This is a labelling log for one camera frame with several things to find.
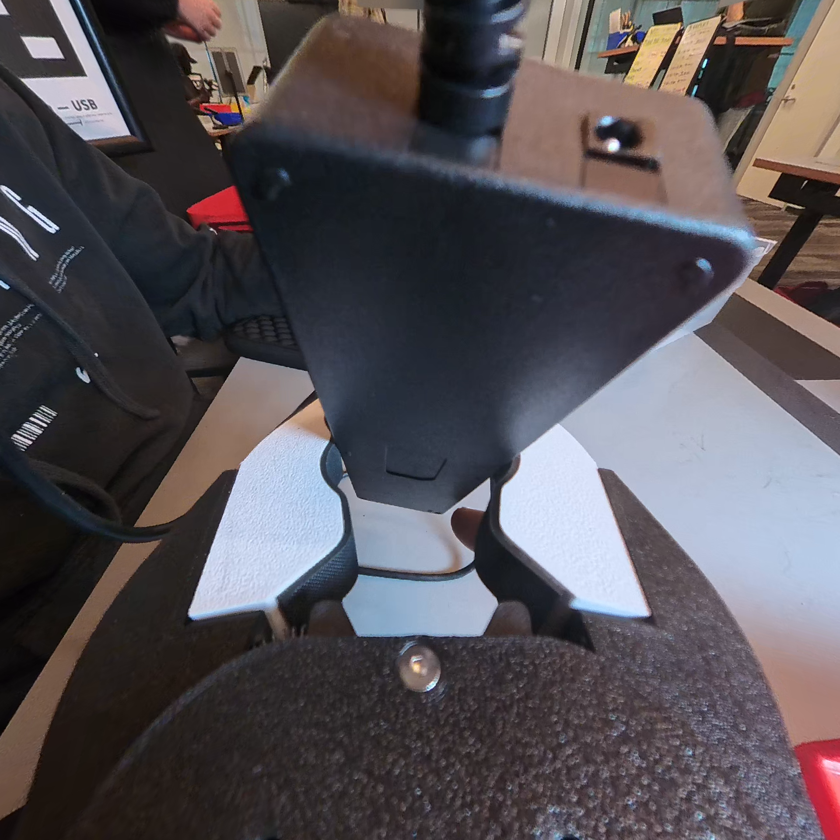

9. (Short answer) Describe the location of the wooden background table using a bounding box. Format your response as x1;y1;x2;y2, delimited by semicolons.
752;156;840;291

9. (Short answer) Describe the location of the person's left forearm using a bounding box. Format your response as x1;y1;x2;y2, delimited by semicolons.
118;164;291;343

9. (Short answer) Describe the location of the red plastic bin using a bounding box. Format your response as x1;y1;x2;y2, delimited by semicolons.
793;738;840;840

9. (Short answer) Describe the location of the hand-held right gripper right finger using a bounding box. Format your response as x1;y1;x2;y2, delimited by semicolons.
474;424;652;652

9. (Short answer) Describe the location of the person's dark clothing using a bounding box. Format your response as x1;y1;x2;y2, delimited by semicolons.
0;66;217;664

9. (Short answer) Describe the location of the red bag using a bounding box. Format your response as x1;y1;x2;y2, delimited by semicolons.
774;280;840;317

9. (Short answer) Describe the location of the yellow wall poster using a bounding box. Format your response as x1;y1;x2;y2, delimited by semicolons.
622;21;685;91

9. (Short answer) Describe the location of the person's right hand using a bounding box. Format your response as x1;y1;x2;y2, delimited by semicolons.
451;508;490;553

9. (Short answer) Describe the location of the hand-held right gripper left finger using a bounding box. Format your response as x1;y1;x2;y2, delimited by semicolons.
188;406;361;643

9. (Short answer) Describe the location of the red chair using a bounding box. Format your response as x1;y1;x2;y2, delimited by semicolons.
187;185;255;234

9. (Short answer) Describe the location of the black red usb cable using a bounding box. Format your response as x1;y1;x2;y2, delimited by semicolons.
354;518;481;586

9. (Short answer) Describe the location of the black wrist rest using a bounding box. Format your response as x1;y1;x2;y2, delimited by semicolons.
225;314;311;370

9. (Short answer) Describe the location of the white wall poster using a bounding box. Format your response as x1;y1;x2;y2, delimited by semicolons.
658;15;724;97

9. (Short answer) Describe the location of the black white marker sign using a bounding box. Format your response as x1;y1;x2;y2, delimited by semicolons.
0;0;151;153

